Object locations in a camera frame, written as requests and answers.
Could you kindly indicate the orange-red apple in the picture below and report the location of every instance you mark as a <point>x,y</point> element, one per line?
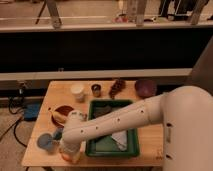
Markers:
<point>73,158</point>

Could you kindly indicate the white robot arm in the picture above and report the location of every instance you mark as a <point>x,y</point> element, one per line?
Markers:
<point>186,114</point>

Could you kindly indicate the small dark metal cup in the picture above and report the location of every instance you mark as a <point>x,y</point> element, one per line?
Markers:
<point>96,90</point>

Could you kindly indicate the white plastic cup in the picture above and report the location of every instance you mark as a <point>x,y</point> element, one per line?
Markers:
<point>77,91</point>

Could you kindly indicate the bunch of dark grapes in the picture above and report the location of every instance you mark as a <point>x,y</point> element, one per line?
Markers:
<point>117,87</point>

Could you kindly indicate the dark grey block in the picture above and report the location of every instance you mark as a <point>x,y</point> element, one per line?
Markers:
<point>100,111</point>

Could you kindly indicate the purple bowl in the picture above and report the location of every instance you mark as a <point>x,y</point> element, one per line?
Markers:
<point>145,88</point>

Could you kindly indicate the red-brown plate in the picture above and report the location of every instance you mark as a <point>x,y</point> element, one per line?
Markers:
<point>64,110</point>

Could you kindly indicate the grey folded cloth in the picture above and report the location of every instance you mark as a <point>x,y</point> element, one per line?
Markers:
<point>121,140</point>

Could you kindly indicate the banana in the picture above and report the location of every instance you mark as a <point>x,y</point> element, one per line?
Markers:
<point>59,117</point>

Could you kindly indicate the green plastic tray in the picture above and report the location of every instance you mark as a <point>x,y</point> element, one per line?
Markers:
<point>105,146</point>

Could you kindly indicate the teal sponge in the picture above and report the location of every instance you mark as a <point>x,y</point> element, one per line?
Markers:
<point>57,135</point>

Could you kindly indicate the blue box on floor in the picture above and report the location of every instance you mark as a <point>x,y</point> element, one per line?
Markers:
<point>31,111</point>

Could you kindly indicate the grey chair back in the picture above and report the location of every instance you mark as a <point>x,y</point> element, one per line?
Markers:
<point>202,72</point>

